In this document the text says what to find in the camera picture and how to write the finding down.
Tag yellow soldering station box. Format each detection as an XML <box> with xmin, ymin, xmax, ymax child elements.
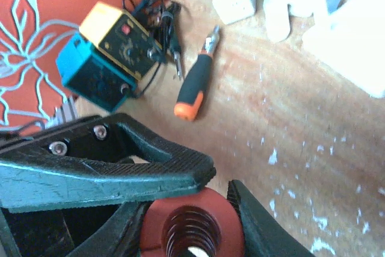
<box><xmin>79</xmin><ymin>1</ymin><xmax>166</xmax><ymax>81</ymax></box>

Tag teal power supply box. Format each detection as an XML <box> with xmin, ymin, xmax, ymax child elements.
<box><xmin>56</xmin><ymin>33</ymin><xmax>137</xmax><ymax>113</ymax></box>

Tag large red spring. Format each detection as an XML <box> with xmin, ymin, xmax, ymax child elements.
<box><xmin>140</xmin><ymin>188</ymin><xmax>245</xmax><ymax>256</ymax></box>

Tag black tangled cables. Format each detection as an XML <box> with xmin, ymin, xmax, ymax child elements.
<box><xmin>122</xmin><ymin>0</ymin><xmax>186</xmax><ymax>98</ymax></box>

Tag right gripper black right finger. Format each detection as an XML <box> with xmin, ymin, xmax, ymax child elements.
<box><xmin>227</xmin><ymin>180</ymin><xmax>313</xmax><ymax>256</ymax></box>

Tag white peg fixture board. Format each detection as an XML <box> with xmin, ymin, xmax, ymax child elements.
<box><xmin>302</xmin><ymin>0</ymin><xmax>384</xmax><ymax>98</ymax></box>

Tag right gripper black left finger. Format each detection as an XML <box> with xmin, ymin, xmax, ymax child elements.
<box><xmin>1</xmin><ymin>113</ymin><xmax>216</xmax><ymax>212</ymax></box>

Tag black orange screwdriver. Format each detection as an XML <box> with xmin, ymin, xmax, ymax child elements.
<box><xmin>174</xmin><ymin>25</ymin><xmax>220</xmax><ymax>121</ymax></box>

